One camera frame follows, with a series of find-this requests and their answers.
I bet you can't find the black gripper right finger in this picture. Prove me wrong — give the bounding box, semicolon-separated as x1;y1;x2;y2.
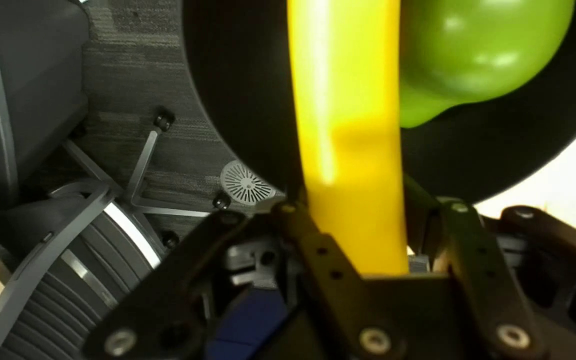
440;200;576;360

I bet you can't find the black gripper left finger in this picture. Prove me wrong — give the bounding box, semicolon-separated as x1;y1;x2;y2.
83;201;384;360

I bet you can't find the yellow plastic banana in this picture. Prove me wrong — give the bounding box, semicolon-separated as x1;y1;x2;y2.
286;0;409;277

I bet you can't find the green plastic pear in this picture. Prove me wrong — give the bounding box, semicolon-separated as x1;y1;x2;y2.
400;0;576;127

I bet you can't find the black bowl near left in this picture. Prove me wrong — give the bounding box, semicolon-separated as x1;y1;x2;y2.
180;0;576;208

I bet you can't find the black office chair base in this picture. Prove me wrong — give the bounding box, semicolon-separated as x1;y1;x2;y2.
0;106;236;360

